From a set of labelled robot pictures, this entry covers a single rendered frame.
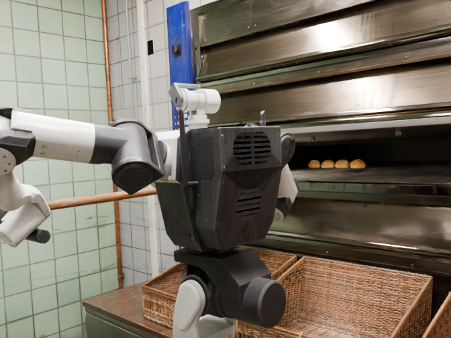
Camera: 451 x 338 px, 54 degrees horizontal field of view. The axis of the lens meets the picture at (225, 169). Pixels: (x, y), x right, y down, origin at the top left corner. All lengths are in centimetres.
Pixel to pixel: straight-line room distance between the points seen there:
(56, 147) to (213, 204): 36
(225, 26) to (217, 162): 146
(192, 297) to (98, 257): 199
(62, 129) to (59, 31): 209
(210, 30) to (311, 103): 76
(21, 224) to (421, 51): 143
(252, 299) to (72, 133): 55
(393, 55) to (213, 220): 108
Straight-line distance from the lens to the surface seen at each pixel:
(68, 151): 100
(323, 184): 196
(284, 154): 127
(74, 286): 307
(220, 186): 99
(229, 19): 237
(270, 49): 215
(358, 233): 191
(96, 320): 248
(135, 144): 101
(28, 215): 119
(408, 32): 178
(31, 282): 294
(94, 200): 157
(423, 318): 175
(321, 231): 199
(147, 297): 214
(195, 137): 105
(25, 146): 97
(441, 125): 161
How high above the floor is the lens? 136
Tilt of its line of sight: 3 degrees down
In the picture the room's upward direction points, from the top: 3 degrees counter-clockwise
